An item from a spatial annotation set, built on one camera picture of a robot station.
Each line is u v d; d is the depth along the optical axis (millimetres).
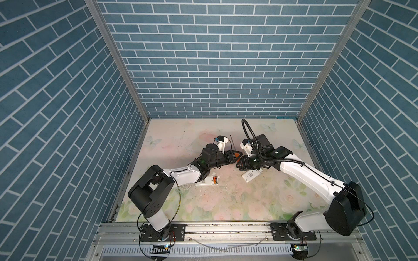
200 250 770
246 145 753
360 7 707
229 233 753
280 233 735
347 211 415
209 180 889
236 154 806
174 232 735
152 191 463
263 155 628
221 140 781
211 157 671
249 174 912
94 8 704
